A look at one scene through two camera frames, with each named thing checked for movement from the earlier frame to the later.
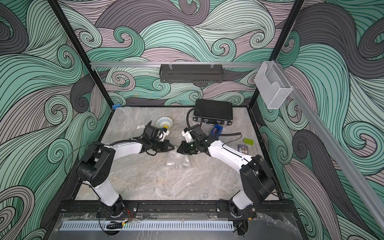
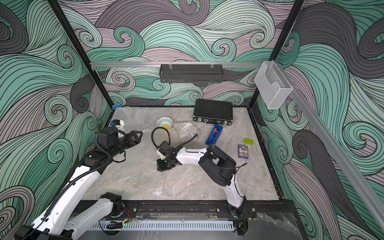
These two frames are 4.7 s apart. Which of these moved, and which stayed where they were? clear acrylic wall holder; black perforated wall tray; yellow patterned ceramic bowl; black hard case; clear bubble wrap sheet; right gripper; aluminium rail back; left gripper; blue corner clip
Moved: left gripper; right gripper; clear bubble wrap sheet
Stayed: black perforated wall tray; aluminium rail back; blue corner clip; yellow patterned ceramic bowl; black hard case; clear acrylic wall holder
